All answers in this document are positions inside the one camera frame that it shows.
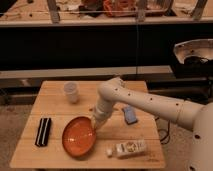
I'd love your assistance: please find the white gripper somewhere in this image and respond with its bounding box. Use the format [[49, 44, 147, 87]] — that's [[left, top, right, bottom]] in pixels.
[[91, 107, 112, 130]]

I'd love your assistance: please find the orange ceramic bowl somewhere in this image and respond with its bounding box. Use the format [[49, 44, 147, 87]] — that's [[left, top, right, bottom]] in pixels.
[[62, 116, 96, 158]]

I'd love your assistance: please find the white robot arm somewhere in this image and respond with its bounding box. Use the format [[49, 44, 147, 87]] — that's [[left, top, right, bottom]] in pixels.
[[92, 77, 213, 171]]

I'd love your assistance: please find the blue sponge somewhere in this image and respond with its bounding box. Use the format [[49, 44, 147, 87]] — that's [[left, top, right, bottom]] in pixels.
[[122, 106, 138, 125]]

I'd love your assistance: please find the white plastic cup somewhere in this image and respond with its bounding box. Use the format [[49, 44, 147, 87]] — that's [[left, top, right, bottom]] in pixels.
[[63, 82, 79, 104]]

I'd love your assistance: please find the wooden table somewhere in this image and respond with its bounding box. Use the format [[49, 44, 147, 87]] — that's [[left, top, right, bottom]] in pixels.
[[10, 81, 165, 170]]

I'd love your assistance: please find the white plastic bottle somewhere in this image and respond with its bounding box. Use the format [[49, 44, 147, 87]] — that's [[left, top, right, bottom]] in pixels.
[[106, 139, 147, 159]]

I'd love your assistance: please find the black rectangular box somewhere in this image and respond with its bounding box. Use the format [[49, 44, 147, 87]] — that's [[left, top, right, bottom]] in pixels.
[[35, 118, 51, 147]]

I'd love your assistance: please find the orange object on shelf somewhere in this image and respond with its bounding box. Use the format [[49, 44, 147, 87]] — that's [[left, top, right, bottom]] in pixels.
[[103, 0, 136, 17]]

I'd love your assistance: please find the white machine with black base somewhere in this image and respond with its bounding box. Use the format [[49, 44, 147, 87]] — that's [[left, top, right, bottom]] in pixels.
[[171, 38, 213, 78]]

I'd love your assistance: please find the black cable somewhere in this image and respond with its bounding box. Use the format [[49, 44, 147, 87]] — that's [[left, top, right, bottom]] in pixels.
[[154, 115, 171, 145]]

